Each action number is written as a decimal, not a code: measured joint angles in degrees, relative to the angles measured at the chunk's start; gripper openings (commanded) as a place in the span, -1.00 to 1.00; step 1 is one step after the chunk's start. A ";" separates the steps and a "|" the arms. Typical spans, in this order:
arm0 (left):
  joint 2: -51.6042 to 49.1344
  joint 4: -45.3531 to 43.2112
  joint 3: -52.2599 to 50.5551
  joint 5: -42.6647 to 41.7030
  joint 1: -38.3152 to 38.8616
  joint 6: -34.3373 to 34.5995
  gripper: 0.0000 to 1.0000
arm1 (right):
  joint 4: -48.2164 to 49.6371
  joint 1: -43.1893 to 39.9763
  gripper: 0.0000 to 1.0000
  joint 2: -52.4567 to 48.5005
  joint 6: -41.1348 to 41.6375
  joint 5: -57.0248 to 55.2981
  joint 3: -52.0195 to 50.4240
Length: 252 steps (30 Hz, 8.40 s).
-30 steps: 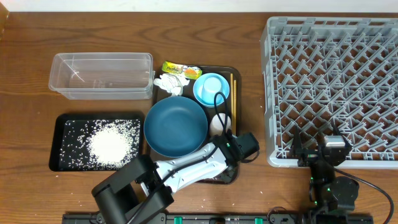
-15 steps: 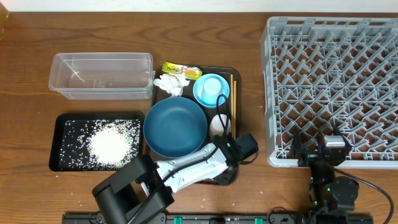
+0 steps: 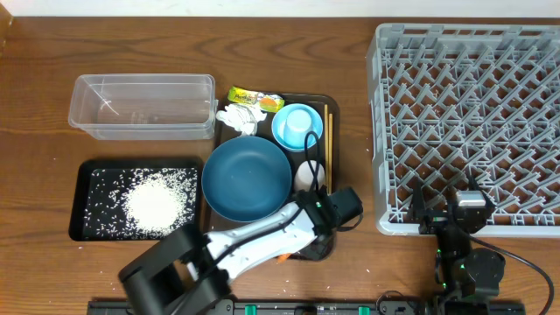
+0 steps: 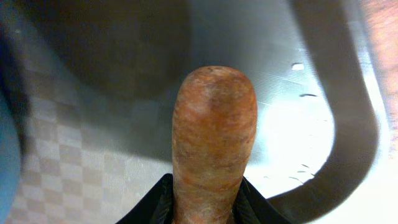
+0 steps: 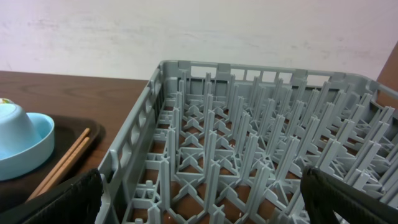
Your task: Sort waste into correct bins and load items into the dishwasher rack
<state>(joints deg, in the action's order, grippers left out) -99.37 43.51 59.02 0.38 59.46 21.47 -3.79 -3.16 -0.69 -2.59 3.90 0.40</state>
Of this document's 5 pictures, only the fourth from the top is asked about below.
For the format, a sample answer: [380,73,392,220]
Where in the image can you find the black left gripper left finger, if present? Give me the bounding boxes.
[116,174,174,224]

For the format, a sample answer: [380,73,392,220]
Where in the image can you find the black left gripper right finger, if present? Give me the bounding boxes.
[233,177,291,224]

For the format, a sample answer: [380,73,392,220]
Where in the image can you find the orange carrot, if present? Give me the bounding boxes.
[172,66,257,223]

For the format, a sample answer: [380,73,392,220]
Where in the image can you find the large dark blue plate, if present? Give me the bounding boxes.
[1,92,21,224]

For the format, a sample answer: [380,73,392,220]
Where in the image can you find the dark brown serving tray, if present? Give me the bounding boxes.
[1,0,397,223]

